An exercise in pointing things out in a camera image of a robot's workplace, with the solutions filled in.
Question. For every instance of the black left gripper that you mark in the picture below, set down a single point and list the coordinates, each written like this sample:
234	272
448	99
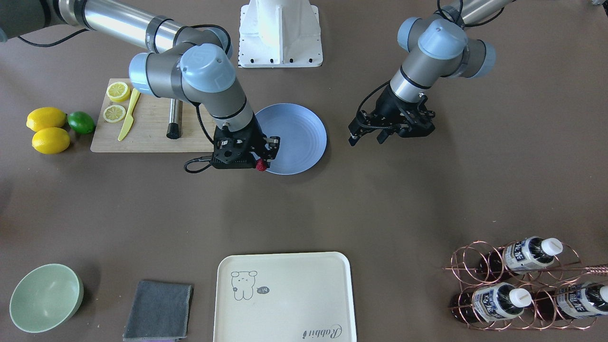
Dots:
388	107

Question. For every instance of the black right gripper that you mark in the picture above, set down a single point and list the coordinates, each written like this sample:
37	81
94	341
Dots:
258	136

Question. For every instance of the red strawberry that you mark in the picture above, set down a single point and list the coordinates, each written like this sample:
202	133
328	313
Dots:
261	165

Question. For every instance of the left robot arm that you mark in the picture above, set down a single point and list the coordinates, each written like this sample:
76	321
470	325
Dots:
437	47

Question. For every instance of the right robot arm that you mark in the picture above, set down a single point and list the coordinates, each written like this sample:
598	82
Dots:
180	62

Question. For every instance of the blue plate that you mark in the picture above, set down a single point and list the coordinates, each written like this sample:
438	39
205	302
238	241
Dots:
303	137

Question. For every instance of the steel muddler black tip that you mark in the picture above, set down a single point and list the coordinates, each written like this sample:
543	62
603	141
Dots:
174	130

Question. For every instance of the wooden cutting board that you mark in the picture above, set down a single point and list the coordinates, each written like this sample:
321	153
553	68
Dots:
148	133

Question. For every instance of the yellow plastic knife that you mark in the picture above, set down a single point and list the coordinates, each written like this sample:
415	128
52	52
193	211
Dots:
129	119

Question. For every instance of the cream rabbit tray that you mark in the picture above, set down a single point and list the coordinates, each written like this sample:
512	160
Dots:
288	297

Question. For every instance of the lemon half slice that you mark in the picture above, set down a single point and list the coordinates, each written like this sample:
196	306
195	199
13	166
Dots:
114	113
118	92

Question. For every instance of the green lime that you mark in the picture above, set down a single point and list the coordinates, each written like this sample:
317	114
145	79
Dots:
80	122

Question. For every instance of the grey folded cloth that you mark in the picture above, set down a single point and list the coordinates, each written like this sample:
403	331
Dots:
160	312

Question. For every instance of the tea bottle white cap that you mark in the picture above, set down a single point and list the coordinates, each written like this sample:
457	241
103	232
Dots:
487	304

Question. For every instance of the whole yellow lemon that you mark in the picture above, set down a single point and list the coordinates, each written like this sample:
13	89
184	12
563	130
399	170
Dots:
46	117
51	140

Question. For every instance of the green bowl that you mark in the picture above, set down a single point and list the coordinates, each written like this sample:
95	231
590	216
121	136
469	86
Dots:
46	298

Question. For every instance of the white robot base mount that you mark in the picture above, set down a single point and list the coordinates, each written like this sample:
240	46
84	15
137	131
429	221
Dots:
279	33

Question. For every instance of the copper wire bottle rack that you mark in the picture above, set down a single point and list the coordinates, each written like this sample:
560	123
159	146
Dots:
567	271

